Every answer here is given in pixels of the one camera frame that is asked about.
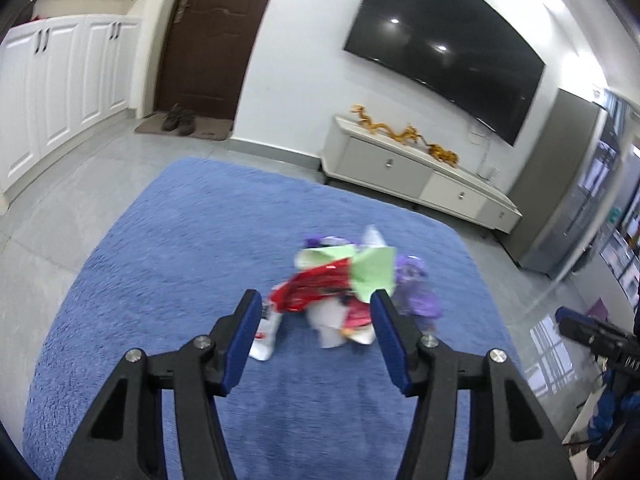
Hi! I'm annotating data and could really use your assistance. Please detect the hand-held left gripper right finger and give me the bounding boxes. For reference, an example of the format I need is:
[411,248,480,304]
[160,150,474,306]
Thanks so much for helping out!
[370,289,576,480]

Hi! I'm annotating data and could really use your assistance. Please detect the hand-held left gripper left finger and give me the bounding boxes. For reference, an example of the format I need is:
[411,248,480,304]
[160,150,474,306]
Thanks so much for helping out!
[54,289,263,480]

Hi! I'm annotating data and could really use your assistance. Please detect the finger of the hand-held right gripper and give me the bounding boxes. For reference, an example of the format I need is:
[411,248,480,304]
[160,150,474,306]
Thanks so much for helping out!
[556,307,609,346]

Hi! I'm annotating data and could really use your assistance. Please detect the white packet with red print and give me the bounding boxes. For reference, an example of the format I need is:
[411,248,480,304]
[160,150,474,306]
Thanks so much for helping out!
[249,300,281,361]

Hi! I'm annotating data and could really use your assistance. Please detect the red and beige wrapper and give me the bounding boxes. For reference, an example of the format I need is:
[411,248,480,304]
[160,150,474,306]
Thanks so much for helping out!
[340,305,378,346]

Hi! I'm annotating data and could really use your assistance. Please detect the large purple wrapper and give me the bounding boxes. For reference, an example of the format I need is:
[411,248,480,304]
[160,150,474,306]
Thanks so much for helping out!
[392,254,443,321]

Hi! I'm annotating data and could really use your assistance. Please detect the white paper scrap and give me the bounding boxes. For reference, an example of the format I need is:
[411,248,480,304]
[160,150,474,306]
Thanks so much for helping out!
[306,305,351,348]

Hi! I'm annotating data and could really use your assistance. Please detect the green paper sheet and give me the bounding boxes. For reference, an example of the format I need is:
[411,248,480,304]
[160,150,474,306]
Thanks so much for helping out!
[350,246,398,305]

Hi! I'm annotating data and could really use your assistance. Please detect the red snack wrapper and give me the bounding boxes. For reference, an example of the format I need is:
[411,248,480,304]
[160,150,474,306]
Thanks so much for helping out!
[270,259,356,315]

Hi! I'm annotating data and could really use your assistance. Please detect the white paper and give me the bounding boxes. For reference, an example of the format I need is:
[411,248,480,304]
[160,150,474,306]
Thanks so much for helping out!
[361,225,388,250]

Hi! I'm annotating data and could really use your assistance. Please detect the pale green wrapper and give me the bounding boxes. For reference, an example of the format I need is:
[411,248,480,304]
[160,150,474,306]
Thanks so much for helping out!
[294,244,358,273]

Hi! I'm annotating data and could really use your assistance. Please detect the blue fluffy mat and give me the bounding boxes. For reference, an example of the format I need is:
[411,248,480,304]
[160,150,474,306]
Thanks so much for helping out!
[22,156,526,480]

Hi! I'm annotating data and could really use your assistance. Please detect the stainless steel refrigerator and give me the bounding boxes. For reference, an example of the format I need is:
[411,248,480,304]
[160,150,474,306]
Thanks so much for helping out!
[520,105,618,278]

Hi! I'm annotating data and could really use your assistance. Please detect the white and grey TV cabinet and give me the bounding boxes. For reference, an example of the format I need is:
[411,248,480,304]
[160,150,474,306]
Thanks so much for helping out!
[320,114,523,235]

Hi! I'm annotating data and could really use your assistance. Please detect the grey tall cabinet panel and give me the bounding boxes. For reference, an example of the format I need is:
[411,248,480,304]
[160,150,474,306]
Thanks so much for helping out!
[510,87,603,266]

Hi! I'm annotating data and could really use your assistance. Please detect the golden tiger figurine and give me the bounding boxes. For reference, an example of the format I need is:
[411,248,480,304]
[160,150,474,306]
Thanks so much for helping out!
[427,144,460,167]

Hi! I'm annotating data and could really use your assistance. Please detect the golden dragon figurine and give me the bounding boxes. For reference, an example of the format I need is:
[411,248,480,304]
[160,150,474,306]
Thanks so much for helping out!
[350,105,396,137]
[390,124,427,148]

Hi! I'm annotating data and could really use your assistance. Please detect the brown doormat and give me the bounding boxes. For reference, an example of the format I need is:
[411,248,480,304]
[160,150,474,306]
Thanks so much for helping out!
[134,115,234,141]

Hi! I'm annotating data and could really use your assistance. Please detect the dark brown door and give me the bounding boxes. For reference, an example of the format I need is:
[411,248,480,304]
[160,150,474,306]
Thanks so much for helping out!
[154,0,281,123]

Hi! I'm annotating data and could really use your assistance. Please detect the white floor cabinets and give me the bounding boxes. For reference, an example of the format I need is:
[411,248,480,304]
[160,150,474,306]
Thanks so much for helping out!
[0,15,143,201]

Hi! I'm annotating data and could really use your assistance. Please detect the television cable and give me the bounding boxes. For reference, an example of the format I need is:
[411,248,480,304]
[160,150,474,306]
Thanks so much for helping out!
[469,119,494,171]

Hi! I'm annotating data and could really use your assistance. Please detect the black wall television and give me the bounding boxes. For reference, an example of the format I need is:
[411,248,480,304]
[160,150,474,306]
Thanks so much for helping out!
[343,0,546,147]

